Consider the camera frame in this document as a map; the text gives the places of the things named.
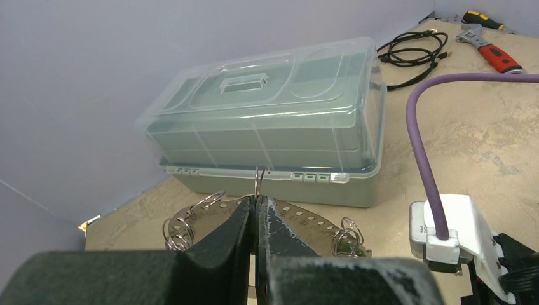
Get green key tag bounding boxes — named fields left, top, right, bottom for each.
left=336, top=240, right=372, bottom=258

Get steel split ring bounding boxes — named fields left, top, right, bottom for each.
left=331, top=217, right=365, bottom=259
left=187, top=190, right=227, bottom=214
left=162, top=217, right=196, bottom=252
left=254, top=165, right=271, bottom=199

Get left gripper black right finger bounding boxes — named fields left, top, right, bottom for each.
left=254, top=196, right=444, bottom=304

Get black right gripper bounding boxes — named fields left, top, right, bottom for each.
left=461, top=233, right=538, bottom=304

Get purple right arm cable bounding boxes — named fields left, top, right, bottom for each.
left=405, top=72, right=539, bottom=241

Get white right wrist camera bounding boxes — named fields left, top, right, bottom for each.
left=409, top=194, right=517, bottom=304

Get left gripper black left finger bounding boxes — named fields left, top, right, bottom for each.
left=1, top=198, right=251, bottom=304

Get black coiled cable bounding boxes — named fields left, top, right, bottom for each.
left=376, top=28, right=453, bottom=92

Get steel perforated key plate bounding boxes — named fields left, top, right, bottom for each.
left=162, top=198, right=364, bottom=257

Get red handled adjustable wrench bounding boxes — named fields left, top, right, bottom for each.
left=456, top=24, right=525, bottom=74

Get black yellow screwdriver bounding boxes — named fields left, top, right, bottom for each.
left=461, top=11, right=516, bottom=34

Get clear green plastic storage box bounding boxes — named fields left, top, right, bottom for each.
left=135, top=37, right=387, bottom=208

